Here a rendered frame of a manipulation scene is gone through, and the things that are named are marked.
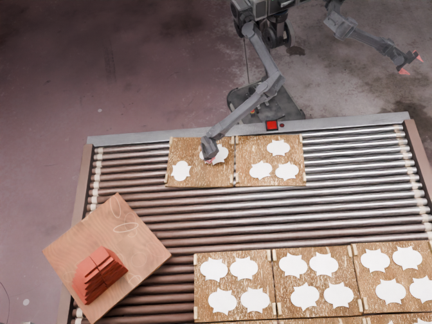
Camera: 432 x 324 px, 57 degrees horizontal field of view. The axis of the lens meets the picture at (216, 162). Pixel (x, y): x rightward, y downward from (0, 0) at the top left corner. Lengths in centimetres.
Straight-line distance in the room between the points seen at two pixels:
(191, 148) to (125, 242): 72
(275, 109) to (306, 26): 138
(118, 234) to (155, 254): 24
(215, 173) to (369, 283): 102
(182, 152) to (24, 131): 217
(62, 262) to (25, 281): 131
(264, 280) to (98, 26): 365
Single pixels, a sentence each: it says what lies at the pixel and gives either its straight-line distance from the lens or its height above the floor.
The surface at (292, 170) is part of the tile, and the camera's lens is 239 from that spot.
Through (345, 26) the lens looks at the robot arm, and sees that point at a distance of 220.
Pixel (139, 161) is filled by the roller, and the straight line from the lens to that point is 255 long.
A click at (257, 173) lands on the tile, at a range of 237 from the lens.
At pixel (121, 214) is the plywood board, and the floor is 104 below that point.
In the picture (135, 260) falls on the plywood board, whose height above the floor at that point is 104.
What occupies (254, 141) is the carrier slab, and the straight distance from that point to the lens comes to 250.
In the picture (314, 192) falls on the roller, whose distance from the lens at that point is 237.
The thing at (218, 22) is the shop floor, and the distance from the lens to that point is 466.
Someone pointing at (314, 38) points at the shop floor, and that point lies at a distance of 447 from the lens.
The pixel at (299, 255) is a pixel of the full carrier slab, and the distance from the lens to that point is 220.
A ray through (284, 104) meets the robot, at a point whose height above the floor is 24.
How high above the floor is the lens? 304
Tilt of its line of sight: 60 degrees down
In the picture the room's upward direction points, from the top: 10 degrees counter-clockwise
